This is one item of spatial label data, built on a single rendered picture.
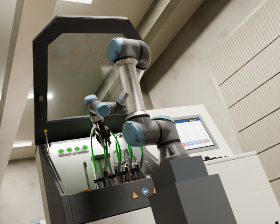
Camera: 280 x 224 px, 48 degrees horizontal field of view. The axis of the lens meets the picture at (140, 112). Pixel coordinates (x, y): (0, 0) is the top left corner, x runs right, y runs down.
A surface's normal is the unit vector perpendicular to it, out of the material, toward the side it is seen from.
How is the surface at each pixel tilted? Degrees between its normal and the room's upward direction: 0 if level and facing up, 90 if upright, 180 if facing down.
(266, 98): 90
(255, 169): 90
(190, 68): 90
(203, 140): 76
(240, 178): 90
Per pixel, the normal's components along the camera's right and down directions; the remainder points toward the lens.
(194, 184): 0.43, -0.45
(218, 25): -0.86, 0.06
